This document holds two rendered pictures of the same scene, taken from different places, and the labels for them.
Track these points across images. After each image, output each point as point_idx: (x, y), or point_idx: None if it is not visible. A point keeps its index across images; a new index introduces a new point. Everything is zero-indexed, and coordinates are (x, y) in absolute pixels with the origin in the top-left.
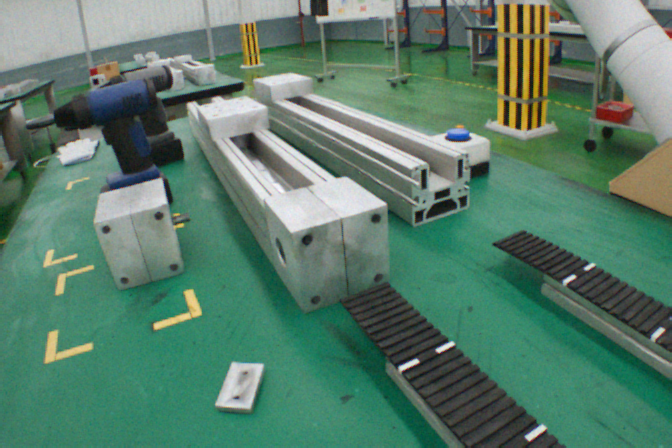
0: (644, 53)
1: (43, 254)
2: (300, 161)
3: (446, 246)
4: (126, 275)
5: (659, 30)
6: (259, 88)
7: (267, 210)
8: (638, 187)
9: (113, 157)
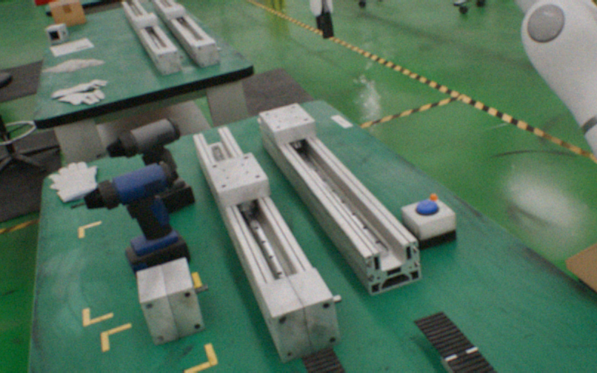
0: None
1: (79, 313)
2: (289, 243)
3: (389, 315)
4: (162, 334)
5: None
6: (265, 126)
7: (261, 294)
8: (586, 271)
9: None
